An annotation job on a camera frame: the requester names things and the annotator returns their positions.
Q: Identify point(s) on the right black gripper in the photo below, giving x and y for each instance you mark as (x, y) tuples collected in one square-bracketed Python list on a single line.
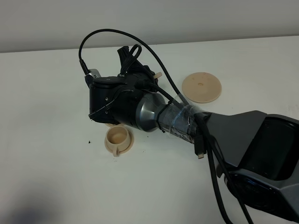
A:
[(130, 64)]

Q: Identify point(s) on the beige ceramic teapot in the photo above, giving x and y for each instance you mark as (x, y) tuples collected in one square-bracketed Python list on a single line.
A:
[(157, 75)]

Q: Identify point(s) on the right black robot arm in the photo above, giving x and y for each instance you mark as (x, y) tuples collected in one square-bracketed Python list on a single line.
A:
[(256, 153)]

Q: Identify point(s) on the beige teapot saucer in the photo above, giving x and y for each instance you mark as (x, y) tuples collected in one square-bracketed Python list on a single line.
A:
[(201, 87)]

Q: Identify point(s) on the far beige cup saucer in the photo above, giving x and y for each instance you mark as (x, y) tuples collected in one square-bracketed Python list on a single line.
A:
[(112, 125)]

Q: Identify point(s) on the beige cup saucer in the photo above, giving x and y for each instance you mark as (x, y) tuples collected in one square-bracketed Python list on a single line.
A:
[(112, 125), (130, 142)]

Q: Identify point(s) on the near beige teacup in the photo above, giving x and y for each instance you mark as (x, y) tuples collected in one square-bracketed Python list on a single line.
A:
[(116, 137)]

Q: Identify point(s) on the near beige cup saucer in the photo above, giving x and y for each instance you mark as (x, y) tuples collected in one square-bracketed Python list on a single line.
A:
[(130, 142)]

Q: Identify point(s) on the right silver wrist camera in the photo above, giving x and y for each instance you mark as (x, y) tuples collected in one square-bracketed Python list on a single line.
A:
[(91, 75)]

